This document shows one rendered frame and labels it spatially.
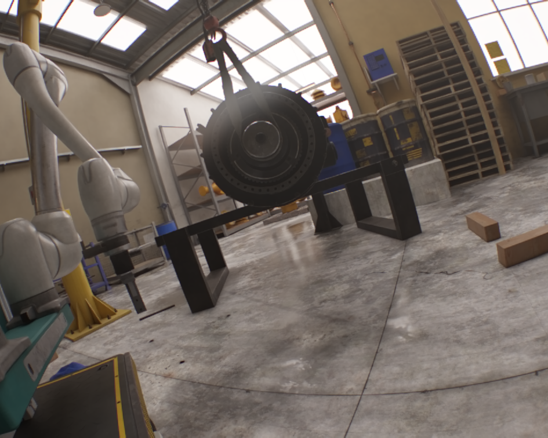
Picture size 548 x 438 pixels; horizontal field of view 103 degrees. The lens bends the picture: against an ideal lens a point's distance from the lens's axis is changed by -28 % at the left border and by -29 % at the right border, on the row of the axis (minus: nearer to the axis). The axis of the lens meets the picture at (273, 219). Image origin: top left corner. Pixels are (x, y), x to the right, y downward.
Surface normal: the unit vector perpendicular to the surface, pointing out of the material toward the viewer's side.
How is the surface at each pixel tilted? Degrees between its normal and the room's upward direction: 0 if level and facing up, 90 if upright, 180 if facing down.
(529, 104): 90
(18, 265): 88
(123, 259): 90
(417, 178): 90
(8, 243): 75
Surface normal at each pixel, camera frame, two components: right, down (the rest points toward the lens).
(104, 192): 0.72, -0.17
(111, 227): 0.49, -0.10
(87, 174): 0.08, -0.12
